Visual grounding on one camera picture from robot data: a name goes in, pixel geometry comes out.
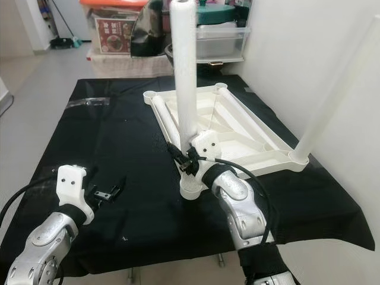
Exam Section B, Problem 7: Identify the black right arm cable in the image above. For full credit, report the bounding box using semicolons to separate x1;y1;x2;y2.
199;156;275;247

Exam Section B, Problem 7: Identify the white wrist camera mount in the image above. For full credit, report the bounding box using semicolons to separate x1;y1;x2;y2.
190;131;222;171
55;165;94;225

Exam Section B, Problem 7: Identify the black tablecloth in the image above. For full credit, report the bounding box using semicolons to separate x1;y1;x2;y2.
0;76;376;277

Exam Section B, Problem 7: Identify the green mop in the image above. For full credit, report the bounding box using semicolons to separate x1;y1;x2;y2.
49;0;82;50

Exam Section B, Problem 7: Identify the white plastic children table top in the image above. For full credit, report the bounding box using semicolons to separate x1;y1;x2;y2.
142;83;309;200

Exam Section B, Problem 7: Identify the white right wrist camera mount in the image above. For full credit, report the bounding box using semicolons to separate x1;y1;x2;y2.
190;131;222;171

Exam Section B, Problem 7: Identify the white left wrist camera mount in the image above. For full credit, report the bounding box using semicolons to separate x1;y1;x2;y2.
55;165;94;225

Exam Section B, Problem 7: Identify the clear tape strip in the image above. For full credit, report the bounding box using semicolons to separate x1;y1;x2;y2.
68;97;110;107

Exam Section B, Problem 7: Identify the green round pot lid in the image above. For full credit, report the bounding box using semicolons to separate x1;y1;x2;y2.
196;2;236;26

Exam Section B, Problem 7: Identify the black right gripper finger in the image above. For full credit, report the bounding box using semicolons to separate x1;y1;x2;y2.
166;142;189;170

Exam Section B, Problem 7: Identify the clear plastic container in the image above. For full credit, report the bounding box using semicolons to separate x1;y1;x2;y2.
196;24;250;62

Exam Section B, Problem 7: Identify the black bag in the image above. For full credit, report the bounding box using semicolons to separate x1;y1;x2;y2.
131;0;170;58

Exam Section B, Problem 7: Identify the orange lidded storage box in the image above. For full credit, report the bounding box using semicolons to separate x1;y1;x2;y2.
80;0;149;57

